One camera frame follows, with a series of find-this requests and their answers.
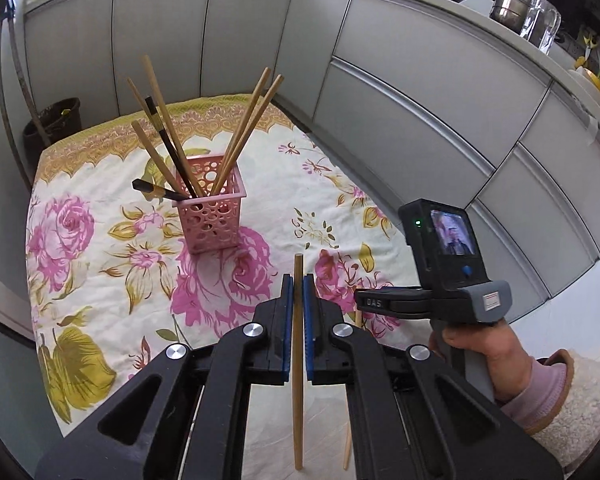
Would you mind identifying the bamboo chopstick bottom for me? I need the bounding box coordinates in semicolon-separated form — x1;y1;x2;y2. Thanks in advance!
291;254;304;470

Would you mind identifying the black chopstick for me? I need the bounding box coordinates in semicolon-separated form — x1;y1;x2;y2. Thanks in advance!
145;96;197;198
132;179;188;202

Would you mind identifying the long bamboo chopstick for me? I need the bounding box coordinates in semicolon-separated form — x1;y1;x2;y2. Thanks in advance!
142;54;204;198
126;77;178;164

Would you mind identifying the right forearm pink sleeve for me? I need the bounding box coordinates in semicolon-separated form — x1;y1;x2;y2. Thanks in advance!
502;349;600;476

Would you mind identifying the right hand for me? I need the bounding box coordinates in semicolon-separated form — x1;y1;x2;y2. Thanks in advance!
441;320;533;403

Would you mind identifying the floral table cloth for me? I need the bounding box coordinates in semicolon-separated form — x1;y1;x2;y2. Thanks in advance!
24;93;434;480

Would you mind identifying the pink perforated utensil holder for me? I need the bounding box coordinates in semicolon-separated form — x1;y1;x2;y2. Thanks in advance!
173;165;247;255

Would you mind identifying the glass pitcher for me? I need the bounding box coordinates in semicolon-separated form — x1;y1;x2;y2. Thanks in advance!
520;0;562;54

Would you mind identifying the steel pot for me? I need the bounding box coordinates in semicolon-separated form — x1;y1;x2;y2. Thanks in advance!
489;0;531;34

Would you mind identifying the black trash bin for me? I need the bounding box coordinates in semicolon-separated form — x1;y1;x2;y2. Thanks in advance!
22;98;82;165

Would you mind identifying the mop with blue clamp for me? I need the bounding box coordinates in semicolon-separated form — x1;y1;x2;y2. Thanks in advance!
0;0;52;148

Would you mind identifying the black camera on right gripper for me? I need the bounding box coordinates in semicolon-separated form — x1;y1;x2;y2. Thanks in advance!
398;198;489;290

